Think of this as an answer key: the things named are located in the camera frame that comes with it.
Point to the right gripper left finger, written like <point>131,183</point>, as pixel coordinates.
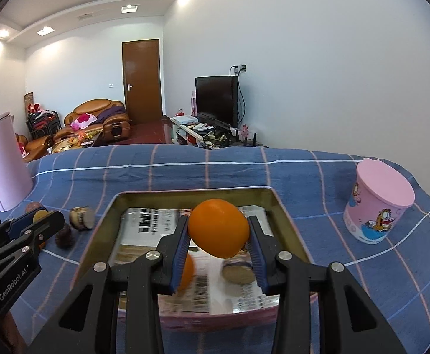
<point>86,321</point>

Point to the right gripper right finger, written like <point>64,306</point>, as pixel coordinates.
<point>349,321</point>

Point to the dark brown passion fruit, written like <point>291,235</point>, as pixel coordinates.
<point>64,239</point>

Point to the large orange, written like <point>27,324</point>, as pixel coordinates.
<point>219,228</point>

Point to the orange mandarin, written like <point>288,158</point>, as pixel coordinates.
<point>40,214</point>

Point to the purple round fruit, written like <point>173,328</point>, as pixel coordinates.
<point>33,206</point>

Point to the pink electric kettle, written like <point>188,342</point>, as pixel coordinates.
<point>15,180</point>

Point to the brown cut cake piece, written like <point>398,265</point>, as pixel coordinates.
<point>82,218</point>

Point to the blue checked tablecloth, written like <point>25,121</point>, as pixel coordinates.
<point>314,187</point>

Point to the round chocolate cake piece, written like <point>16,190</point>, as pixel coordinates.
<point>238,271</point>

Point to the pink metal tin box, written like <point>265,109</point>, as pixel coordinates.
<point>261,202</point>

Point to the brown leather sofa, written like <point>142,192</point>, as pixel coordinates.
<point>34,149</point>

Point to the small orange in tin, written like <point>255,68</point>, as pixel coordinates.
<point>188,274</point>

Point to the printed paper in tin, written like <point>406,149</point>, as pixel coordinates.
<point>209,294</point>

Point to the pink cartoon paper cup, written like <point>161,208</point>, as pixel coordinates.
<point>380,196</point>

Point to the cluttered coffee table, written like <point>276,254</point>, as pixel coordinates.
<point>80,139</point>

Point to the pink flower cushion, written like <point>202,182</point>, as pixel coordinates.
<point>82,122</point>

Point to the brown leather armchair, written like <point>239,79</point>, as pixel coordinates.
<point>112,119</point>

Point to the white tv stand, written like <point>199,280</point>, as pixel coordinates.
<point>186,130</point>

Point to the brown wooden door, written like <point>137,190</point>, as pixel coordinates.
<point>142,80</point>

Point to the black television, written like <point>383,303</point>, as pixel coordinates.
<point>217,97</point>

